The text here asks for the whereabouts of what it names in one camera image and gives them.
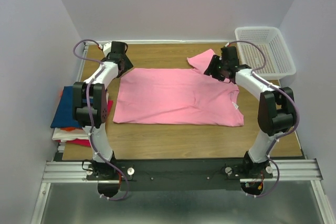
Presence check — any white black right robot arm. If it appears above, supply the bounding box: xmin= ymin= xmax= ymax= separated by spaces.
xmin=204 ymin=45 xmax=299 ymax=178

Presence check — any aluminium frame rail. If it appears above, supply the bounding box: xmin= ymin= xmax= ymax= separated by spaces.
xmin=31 ymin=158 xmax=325 ymax=223

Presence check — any folded navy blue t shirt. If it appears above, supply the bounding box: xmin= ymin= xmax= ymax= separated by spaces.
xmin=50 ymin=86 xmax=81 ymax=129

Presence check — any folded white t shirt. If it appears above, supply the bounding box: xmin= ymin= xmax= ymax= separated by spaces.
xmin=52 ymin=128 xmax=89 ymax=142

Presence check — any white plastic basket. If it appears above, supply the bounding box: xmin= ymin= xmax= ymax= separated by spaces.
xmin=235 ymin=26 xmax=296 ymax=80

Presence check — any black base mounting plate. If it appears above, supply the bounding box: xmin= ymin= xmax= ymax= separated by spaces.
xmin=82 ymin=158 xmax=274 ymax=198

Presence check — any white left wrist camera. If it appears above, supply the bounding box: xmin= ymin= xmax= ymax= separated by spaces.
xmin=98 ymin=41 xmax=112 ymax=57

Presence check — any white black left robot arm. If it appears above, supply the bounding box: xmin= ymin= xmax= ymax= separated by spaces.
xmin=72 ymin=39 xmax=133 ymax=179

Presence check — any pink t shirt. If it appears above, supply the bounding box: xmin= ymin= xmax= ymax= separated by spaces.
xmin=113 ymin=49 xmax=244 ymax=127

